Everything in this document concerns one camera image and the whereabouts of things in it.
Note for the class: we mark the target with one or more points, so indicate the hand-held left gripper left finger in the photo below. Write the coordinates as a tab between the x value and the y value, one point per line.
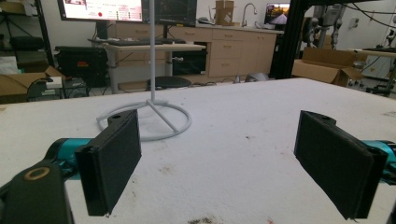
109	161

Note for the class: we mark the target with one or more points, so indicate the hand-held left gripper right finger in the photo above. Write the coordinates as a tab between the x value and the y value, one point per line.
333	161

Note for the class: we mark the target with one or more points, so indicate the large open cardboard box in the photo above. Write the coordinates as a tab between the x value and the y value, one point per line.
323	67

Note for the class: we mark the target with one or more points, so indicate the white power adapter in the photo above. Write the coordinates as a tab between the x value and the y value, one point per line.
54	82

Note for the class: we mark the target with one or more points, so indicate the black round stool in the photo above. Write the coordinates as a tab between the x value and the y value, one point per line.
169	82

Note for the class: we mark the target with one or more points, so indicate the black equipment case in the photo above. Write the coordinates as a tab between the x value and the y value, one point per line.
81	65

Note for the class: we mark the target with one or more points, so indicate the light side table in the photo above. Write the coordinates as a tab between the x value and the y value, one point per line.
376	53

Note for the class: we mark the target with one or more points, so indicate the black keyboard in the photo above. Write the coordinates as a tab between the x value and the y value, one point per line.
134	42

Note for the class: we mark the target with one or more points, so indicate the light wooden standing desk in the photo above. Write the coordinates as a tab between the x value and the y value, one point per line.
155	47

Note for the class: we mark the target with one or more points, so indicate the grey robot in background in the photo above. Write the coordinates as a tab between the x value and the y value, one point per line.
327	21

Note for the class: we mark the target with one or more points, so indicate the light wooden cabinet counter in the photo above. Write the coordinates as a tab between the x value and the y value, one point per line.
236	53

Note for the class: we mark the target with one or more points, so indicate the black metal shelf rack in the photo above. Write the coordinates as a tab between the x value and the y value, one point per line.
43	28

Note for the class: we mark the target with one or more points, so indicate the large bright monitor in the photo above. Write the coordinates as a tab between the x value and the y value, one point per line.
102	9

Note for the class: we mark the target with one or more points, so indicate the small monitor with sunset picture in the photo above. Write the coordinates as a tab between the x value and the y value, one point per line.
277	14

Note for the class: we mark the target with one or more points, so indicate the dark monitor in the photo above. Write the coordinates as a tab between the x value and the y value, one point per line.
174	11

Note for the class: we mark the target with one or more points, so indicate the metal sink faucet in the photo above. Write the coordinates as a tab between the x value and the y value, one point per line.
245	14

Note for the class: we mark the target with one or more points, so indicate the small upright cardboard box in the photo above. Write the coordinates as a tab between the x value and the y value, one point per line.
224	12

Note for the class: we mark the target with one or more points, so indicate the black metal frame post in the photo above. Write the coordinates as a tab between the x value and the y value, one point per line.
286	40

